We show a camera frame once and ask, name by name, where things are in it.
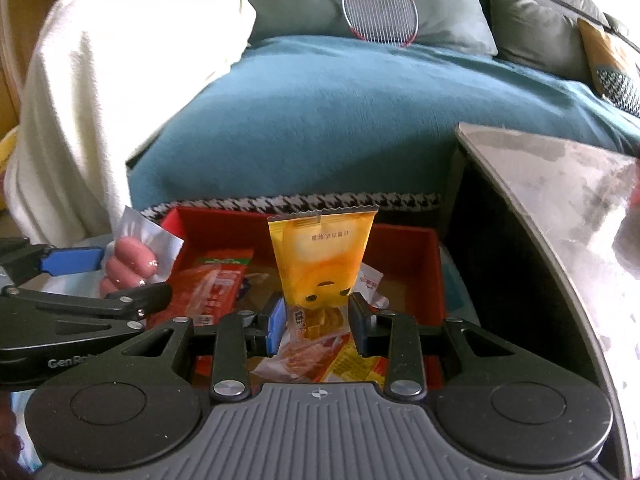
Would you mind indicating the clear pastry snack packet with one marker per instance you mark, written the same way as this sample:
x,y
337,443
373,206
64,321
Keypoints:
x,y
300,360

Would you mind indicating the yellow bag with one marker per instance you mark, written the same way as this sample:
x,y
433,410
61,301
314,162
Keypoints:
x,y
7,147

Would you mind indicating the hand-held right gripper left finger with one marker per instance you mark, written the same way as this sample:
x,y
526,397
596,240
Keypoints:
x,y
276,325

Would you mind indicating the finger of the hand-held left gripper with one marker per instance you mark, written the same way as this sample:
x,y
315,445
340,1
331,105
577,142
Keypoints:
x,y
75,261
135,300

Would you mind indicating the blue and white checked cloth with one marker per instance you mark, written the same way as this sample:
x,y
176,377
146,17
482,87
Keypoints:
x,y
460,290

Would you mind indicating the yellow and red snack packet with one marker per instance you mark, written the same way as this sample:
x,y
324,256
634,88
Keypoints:
x,y
351,366

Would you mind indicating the teal pillow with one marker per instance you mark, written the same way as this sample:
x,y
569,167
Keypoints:
x,y
300,0

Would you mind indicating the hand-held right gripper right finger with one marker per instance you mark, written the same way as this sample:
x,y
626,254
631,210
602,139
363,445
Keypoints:
x,y
358,325

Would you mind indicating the grey sofa cushion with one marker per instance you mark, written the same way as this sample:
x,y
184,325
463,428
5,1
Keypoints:
x,y
540,35

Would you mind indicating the white and red snack packet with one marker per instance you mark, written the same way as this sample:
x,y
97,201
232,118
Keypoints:
x,y
370,280

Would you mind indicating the white fleece blanket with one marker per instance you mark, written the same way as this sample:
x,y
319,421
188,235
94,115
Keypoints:
x,y
100,110

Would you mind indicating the red cardboard box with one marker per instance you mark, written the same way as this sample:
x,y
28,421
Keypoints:
x,y
405,250

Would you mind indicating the red badminton racket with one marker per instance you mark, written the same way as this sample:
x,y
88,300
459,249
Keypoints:
x,y
380,10

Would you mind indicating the clear pink sausage packet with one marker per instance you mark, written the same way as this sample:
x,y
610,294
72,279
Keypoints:
x,y
130,260

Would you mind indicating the blue blanket with houndstooth trim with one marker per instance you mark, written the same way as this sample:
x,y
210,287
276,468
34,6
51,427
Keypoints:
x,y
325,125

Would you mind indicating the orange patterned cushion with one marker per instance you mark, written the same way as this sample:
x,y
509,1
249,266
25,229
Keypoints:
x,y
607,60

